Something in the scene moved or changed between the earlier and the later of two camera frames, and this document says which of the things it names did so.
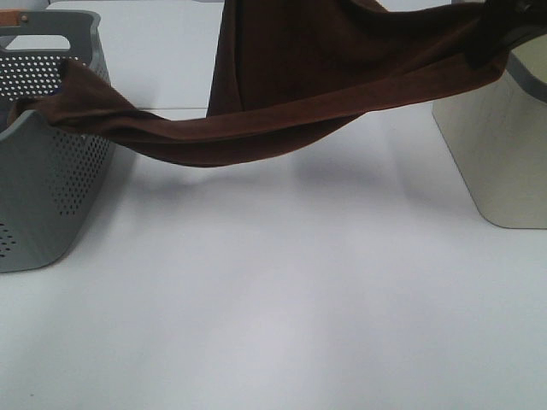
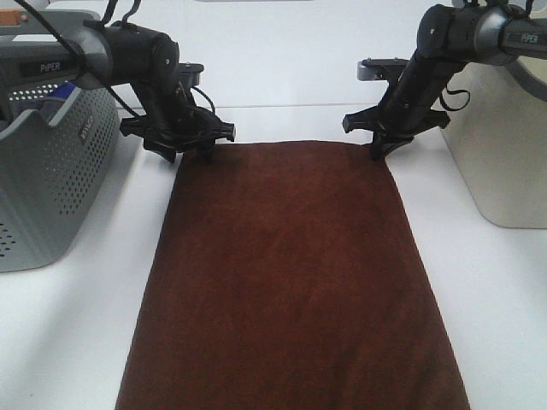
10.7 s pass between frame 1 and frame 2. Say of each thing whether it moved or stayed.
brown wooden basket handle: stayed
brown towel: moved
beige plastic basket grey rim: stayed
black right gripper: moved
